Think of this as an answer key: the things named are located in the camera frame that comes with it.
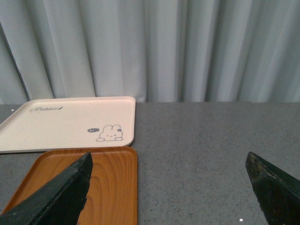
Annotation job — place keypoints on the brown wooden tray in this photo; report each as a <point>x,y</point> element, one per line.
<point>112,196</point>

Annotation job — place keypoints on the grey-white curtain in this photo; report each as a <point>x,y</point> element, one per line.
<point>152,50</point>

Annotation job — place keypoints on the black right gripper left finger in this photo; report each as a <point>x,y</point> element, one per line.
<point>58,202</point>

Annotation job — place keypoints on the pink rabbit tray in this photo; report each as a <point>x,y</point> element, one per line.
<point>68,123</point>

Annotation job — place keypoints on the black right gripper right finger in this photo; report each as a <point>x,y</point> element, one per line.
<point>277,192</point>

